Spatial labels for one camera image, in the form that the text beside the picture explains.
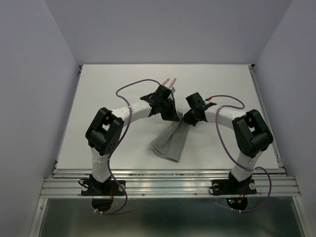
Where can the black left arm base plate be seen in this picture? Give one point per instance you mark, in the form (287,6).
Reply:
(91,188)

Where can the aluminium mounting rail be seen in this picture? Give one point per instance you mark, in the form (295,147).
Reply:
(159,183)

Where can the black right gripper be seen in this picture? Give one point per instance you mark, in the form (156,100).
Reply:
(188,120)

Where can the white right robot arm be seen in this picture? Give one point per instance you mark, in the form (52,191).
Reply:
(252,134)

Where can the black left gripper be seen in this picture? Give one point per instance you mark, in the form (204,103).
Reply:
(172,116)

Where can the grey cloth napkin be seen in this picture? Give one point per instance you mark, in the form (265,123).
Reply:
(170,143)

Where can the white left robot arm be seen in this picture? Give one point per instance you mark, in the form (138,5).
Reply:
(104,133)

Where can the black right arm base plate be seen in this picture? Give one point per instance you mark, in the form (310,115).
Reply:
(230,187)

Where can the pink handled fork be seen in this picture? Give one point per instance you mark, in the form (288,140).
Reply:
(171,87)

